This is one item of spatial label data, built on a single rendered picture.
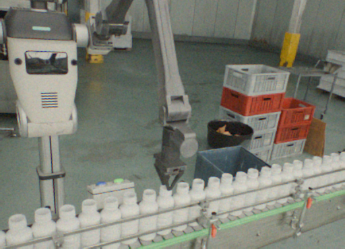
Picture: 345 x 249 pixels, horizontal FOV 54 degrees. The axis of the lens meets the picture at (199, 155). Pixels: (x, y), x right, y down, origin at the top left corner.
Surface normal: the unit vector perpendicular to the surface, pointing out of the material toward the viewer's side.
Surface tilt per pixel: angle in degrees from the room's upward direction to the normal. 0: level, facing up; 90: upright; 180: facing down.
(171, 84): 62
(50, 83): 90
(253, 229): 90
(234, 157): 90
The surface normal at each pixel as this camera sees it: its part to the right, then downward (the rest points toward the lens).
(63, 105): 0.52, 0.42
